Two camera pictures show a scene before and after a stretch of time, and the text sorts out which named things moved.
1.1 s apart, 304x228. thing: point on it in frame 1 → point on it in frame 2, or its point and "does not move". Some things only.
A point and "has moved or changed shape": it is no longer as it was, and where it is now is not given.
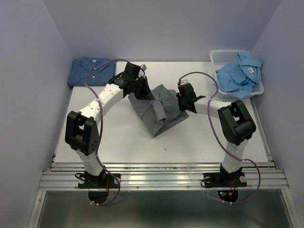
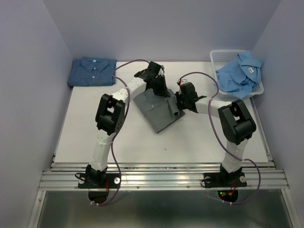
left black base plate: (100, 181) does not move
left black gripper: (147, 95) → (163, 91)
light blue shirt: (240, 77) does not move
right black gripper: (181, 107) does not move
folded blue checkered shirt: (80, 69) does not move
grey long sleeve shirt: (157, 114) has moved or changed shape
